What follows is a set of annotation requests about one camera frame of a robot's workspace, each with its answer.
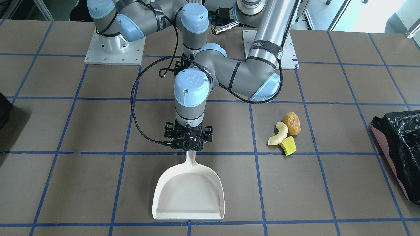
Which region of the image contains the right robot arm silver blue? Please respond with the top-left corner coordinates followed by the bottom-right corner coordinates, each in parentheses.
top-left (85, 0), bottom-right (209, 65)

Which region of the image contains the silver cylindrical connector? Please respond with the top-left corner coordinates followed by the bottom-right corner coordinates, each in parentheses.
top-left (212, 21), bottom-right (240, 35)

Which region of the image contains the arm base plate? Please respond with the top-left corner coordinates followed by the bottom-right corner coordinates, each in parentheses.
top-left (242, 30), bottom-right (300, 70)
top-left (84, 30), bottom-right (146, 66)

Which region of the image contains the yellow green fruit chunk toy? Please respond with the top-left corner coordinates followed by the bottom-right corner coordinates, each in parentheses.
top-left (280, 136), bottom-right (297, 156)

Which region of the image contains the brown wrinkled potato toy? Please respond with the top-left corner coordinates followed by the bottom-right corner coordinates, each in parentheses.
top-left (283, 112), bottom-right (301, 136)

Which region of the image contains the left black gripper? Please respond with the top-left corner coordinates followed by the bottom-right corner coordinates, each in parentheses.
top-left (164, 121), bottom-right (212, 151)

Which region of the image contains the bin with black trash bag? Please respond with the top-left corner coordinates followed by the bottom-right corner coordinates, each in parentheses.
top-left (371, 110), bottom-right (420, 205)

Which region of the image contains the beige plastic dustpan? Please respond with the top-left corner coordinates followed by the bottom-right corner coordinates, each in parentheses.
top-left (152, 150), bottom-right (225, 221)

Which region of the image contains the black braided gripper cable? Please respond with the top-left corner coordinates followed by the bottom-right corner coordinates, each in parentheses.
top-left (130, 55), bottom-right (283, 145)

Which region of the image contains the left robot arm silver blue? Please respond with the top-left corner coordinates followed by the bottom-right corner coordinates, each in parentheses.
top-left (165, 0), bottom-right (299, 151)

